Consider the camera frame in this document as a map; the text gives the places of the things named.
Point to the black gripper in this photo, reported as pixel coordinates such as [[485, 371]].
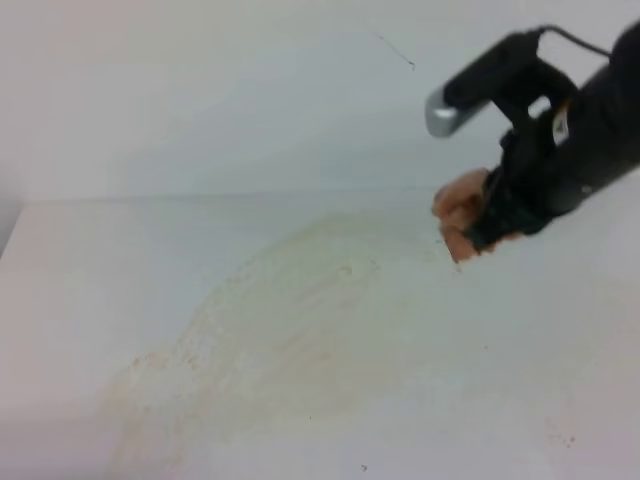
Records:
[[549, 170]]

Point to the pink rag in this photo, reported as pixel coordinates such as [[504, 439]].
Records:
[[457, 210]]

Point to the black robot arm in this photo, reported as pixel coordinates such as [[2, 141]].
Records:
[[622, 68]]

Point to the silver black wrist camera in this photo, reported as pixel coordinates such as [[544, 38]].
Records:
[[509, 75]]

